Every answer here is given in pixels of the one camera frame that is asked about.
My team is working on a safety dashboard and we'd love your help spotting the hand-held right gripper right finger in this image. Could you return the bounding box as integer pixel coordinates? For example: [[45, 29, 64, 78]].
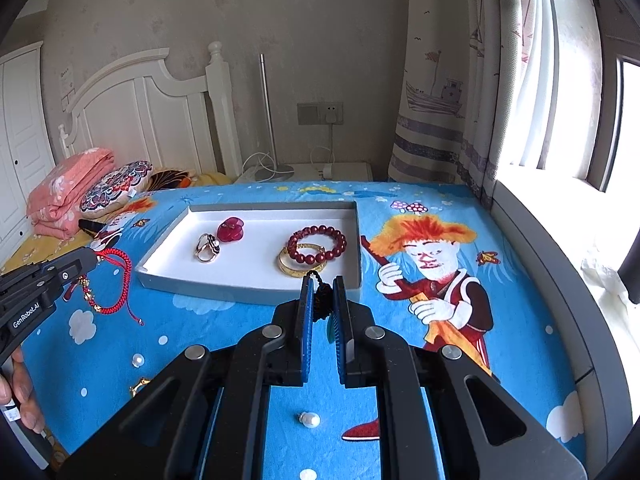
[[331, 275, 588, 480]]

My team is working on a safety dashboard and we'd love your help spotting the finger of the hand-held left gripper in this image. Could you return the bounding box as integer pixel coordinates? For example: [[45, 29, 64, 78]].
[[27, 255, 101, 313], [47, 276, 316, 480]]

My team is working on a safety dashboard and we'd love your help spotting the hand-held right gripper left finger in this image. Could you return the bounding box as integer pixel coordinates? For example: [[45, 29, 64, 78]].
[[47, 276, 316, 480]]

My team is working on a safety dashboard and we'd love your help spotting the green beetle pendant black cord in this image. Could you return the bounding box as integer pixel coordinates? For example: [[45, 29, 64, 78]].
[[304, 270, 338, 345]]

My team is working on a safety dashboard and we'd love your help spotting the red string bracelet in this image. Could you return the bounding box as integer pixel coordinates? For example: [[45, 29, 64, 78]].
[[64, 247, 146, 327]]

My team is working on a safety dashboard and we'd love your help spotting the wide gold bangle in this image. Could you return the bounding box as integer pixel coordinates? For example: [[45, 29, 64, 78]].
[[278, 244, 329, 279]]

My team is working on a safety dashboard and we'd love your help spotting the grey cardboard box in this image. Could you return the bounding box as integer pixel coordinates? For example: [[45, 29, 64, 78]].
[[134, 200, 362, 307]]

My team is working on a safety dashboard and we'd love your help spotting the dark red bead bracelet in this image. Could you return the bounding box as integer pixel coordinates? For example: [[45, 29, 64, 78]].
[[286, 226, 347, 267]]

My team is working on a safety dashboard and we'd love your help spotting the red flower brooch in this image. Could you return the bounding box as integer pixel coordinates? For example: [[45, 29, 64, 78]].
[[217, 216, 246, 244]]

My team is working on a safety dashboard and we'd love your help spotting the gold looped scarf ring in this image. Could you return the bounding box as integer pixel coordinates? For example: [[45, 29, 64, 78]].
[[194, 232, 222, 264]]

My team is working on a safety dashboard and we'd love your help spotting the person's left hand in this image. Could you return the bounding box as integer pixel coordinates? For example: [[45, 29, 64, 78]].
[[0, 347, 47, 436]]

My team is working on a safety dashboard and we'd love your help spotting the blue cartoon printed bedsheet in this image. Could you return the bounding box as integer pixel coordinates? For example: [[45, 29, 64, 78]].
[[20, 180, 586, 480]]

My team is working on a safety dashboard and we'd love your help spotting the pink folded quilt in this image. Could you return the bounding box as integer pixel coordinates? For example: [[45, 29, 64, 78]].
[[26, 147, 116, 237]]

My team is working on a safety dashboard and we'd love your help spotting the patterned round cushion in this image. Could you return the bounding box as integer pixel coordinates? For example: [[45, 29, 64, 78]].
[[80, 160, 153, 215]]

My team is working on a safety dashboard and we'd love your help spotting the white wardrobe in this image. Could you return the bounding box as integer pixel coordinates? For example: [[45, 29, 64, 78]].
[[0, 42, 56, 261]]

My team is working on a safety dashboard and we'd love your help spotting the dark striped cloth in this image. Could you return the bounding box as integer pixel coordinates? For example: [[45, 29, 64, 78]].
[[147, 170, 193, 192]]

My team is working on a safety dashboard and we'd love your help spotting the white nightstand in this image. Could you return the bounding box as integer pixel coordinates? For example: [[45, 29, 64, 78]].
[[232, 161, 373, 185]]

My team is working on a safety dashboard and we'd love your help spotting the white bed headboard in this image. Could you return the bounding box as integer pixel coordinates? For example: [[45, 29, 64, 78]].
[[57, 41, 243, 178]]

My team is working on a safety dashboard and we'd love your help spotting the slim silver lamp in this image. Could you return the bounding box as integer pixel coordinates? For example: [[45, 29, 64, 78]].
[[252, 53, 296, 181]]

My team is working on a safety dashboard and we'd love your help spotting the white crumpled cloth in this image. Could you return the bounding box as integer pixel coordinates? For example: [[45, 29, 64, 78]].
[[580, 245, 632, 322]]

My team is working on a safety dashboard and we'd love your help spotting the ship print curtain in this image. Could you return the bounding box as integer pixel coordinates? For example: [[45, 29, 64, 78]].
[[387, 0, 551, 208]]

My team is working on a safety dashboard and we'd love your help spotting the white coiled cable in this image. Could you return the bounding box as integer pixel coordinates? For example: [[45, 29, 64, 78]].
[[241, 152, 277, 182]]

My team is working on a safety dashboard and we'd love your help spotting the white plug with cable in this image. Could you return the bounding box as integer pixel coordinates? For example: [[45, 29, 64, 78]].
[[309, 111, 340, 177]]

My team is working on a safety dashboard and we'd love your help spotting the grey wall socket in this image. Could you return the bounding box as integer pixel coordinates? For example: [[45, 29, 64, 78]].
[[297, 101, 345, 126]]

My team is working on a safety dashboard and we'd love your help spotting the dark window frame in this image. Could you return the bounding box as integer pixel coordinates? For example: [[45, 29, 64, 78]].
[[495, 0, 640, 306]]

